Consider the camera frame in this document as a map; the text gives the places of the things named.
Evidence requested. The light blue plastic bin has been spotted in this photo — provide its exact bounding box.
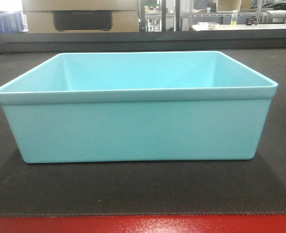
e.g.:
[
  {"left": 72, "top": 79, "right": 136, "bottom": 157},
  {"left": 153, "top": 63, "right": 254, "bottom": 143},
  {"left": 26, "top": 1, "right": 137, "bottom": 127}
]
[{"left": 0, "top": 51, "right": 278, "bottom": 163}]

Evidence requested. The black conveyor belt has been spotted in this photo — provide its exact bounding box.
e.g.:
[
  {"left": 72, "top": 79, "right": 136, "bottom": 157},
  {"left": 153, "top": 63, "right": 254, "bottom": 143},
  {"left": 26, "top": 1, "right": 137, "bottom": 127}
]
[{"left": 0, "top": 49, "right": 286, "bottom": 216}]

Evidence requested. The white background table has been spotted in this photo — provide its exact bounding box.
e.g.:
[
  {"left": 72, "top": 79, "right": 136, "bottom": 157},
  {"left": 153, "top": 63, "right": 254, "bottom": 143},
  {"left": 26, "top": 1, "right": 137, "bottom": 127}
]
[{"left": 191, "top": 22, "right": 286, "bottom": 31}]

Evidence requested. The yellow liquid bottle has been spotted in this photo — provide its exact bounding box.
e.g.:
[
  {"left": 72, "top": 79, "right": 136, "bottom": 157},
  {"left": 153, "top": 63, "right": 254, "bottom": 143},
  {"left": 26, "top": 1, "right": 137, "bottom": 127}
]
[{"left": 231, "top": 10, "right": 238, "bottom": 27}]

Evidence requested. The cardboard box with black device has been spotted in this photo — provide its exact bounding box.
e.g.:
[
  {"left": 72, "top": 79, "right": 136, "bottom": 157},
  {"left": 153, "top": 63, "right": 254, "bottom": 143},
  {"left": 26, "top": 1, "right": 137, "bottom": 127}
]
[{"left": 22, "top": 0, "right": 139, "bottom": 33}]

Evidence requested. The dark blue crate background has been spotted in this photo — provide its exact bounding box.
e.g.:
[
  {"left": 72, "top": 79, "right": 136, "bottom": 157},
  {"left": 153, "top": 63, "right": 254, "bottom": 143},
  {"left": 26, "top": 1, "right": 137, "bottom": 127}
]
[{"left": 0, "top": 11, "right": 28, "bottom": 34}]

